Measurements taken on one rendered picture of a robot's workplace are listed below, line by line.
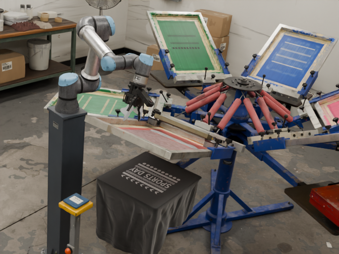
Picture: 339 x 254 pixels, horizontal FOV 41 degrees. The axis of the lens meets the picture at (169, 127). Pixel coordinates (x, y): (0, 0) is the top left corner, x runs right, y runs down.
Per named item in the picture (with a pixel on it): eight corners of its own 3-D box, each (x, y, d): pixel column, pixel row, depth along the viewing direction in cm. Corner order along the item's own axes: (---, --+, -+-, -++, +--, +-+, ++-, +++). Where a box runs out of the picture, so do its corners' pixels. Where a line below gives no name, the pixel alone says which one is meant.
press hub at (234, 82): (223, 242, 380) (256, 91, 323) (184, 222, 398) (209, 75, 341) (244, 221, 410) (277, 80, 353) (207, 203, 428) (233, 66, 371)
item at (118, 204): (148, 270, 266) (156, 209, 248) (91, 236, 287) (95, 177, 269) (151, 267, 268) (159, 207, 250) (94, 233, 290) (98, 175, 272)
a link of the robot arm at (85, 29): (69, 12, 255) (109, 58, 227) (87, 12, 262) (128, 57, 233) (66, 30, 262) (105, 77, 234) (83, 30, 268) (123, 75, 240)
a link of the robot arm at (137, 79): (151, 78, 238) (143, 76, 231) (149, 86, 239) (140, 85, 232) (139, 74, 241) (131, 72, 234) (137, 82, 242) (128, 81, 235)
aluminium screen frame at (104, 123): (169, 160, 226) (172, 152, 226) (83, 121, 254) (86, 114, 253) (230, 155, 295) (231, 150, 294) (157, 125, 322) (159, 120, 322)
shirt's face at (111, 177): (155, 209, 249) (156, 208, 249) (96, 178, 270) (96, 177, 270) (201, 177, 286) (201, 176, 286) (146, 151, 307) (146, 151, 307)
